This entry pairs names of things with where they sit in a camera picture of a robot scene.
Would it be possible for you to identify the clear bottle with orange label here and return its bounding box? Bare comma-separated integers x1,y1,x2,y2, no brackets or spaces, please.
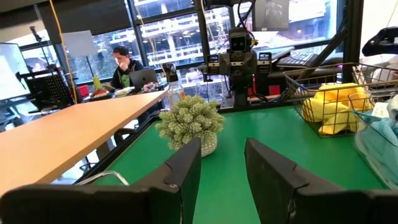
161,62,187,109

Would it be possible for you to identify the white screen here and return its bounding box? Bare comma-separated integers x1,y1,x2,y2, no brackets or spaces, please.
0,42,31,101

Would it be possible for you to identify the faux succulent in white pot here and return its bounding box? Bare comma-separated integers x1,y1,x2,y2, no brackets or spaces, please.
154,95,226,158

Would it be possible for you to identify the yellow cable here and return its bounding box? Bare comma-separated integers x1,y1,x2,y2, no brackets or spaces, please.
48,0,78,105

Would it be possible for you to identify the white sheet sign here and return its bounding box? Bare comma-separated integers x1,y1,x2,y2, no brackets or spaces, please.
61,29,100,59

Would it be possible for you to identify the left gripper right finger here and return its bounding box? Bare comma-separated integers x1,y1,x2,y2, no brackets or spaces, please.
244,138,398,224

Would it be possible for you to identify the black office chair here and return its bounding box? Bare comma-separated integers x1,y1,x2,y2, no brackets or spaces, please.
113,126,138,147

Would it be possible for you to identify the black curved device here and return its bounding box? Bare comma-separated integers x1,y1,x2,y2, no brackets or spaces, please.
361,26,398,57

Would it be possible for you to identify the black keyboard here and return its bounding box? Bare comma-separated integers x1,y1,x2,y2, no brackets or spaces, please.
275,52,320,69

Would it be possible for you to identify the grey laptop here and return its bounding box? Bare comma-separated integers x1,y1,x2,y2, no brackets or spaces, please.
128,68,160,90

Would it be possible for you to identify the black perforated panel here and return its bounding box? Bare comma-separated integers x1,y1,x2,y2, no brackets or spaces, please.
24,72,76,110

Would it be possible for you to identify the teal terry microfiber towel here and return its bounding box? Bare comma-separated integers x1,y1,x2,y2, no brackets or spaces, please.
355,117,398,188

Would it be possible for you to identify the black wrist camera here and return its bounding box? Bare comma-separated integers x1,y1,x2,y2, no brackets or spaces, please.
229,27,254,53

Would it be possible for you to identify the dark wire basket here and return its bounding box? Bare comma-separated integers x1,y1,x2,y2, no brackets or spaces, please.
282,62,398,138

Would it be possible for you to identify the long wooden table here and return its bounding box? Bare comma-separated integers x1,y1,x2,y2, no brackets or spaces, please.
0,90,169,196

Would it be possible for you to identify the person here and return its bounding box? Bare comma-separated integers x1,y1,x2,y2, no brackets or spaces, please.
109,45,146,90

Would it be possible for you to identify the yellow microfiber towel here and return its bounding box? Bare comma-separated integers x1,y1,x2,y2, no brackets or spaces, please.
300,97,368,136
313,82,374,111

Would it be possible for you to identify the dark monitor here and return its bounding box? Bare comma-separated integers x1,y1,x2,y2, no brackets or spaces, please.
251,0,290,32

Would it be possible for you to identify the black frame post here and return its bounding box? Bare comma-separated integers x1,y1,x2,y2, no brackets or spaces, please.
341,0,365,84
192,0,213,67

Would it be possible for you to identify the white handwritten paper tag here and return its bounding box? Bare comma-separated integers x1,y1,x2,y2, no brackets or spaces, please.
371,101,390,119

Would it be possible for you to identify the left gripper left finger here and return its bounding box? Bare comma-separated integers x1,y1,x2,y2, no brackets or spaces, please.
0,138,203,224

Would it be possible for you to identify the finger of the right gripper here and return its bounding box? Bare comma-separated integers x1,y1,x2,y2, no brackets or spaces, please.
258,52,273,73
206,54,220,75

